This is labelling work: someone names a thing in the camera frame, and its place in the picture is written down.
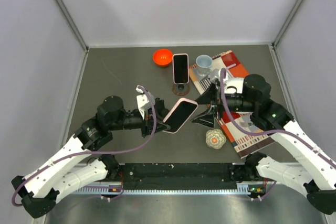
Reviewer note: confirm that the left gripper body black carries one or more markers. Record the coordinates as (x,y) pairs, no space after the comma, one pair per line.
(146,124)

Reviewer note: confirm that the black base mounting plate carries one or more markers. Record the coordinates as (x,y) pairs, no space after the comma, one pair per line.
(179,175)

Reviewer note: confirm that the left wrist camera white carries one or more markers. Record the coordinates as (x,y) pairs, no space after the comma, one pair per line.
(144,100)

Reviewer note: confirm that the orange plastic bowl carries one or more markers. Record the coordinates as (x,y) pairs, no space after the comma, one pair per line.
(163,57)

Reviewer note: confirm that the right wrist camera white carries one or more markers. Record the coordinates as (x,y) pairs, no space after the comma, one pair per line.
(214,75)

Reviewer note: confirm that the grey slotted cable duct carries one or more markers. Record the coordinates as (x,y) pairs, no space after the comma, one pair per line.
(238,189)

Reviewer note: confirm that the light blue mug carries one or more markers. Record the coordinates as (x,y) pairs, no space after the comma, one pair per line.
(203,65)

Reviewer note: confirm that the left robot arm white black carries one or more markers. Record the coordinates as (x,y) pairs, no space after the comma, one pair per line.
(80,162)

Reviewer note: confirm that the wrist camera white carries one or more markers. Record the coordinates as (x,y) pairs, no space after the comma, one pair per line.
(144,100)
(214,75)

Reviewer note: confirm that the grey phone stand copper base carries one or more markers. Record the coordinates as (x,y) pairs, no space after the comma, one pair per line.
(181,89)

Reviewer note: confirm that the phone with pink case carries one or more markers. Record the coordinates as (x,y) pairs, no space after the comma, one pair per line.
(180,68)

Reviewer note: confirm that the white paper plate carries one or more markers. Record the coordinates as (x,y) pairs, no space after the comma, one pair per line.
(234,85)

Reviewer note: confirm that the floral patterned small dish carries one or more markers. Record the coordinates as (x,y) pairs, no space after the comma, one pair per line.
(215,139)

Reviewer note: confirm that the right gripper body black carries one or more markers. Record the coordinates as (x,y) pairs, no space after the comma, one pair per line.
(218,106)

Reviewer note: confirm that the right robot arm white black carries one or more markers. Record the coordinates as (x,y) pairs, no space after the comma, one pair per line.
(247,103)

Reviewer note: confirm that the patterned orange placemat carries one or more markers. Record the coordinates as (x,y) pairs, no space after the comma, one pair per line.
(243,144)

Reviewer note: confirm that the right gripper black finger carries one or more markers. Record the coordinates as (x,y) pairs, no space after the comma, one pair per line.
(205,119)
(207,97)

